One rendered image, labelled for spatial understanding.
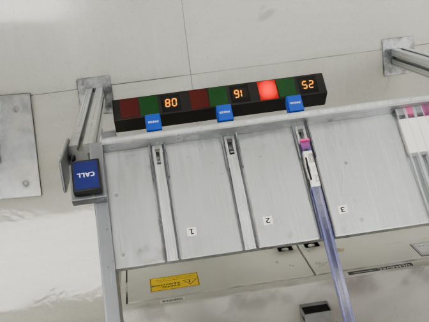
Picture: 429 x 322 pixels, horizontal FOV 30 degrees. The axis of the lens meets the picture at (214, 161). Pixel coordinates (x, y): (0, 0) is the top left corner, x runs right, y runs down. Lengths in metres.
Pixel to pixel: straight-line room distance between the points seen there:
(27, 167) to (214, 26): 0.56
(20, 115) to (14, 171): 0.14
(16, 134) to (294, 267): 0.79
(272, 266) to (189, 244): 0.39
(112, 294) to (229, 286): 0.38
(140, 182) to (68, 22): 0.80
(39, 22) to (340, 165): 0.94
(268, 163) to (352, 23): 0.85
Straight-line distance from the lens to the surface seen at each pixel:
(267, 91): 1.28
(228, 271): 1.50
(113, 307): 1.09
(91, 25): 1.91
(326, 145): 1.22
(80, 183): 1.14
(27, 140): 1.95
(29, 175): 1.97
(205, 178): 1.18
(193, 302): 1.40
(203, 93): 1.27
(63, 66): 1.92
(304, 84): 1.29
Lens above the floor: 1.90
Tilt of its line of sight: 75 degrees down
